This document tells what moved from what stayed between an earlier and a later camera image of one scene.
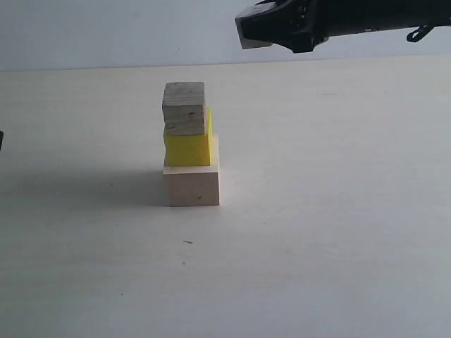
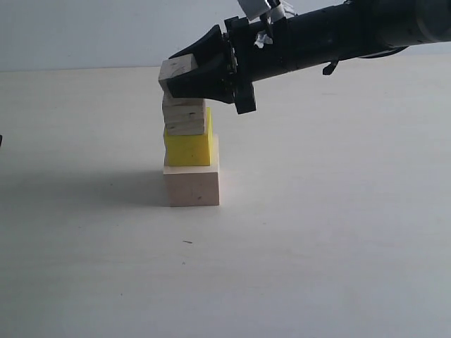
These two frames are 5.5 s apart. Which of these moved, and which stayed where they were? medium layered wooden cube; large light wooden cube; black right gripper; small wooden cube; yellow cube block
Moved: black right gripper; small wooden cube
Stayed: large light wooden cube; yellow cube block; medium layered wooden cube
